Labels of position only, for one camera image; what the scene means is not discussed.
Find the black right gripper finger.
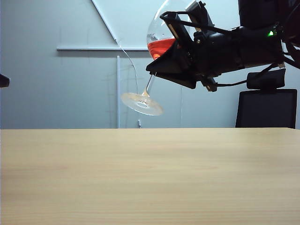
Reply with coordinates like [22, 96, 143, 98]
[160, 11, 196, 46]
[145, 44, 198, 90]

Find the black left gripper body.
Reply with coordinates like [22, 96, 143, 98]
[0, 73, 11, 88]

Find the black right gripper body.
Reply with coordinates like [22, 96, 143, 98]
[180, 26, 245, 82]

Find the wine glass with red liquid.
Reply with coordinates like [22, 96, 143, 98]
[121, 0, 200, 117]

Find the black office chair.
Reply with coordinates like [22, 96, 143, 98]
[235, 68, 298, 129]

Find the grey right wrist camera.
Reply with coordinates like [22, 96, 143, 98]
[185, 0, 215, 31]

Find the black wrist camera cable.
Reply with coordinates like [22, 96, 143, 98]
[205, 62, 287, 93]

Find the white vertical wall rail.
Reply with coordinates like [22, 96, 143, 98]
[116, 55, 121, 129]

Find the white diagonal wall rail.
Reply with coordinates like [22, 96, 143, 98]
[91, 0, 120, 45]

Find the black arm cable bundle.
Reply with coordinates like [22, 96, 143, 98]
[280, 4, 300, 70]

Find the white horizontal wall rail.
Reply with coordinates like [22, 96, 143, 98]
[56, 45, 150, 53]

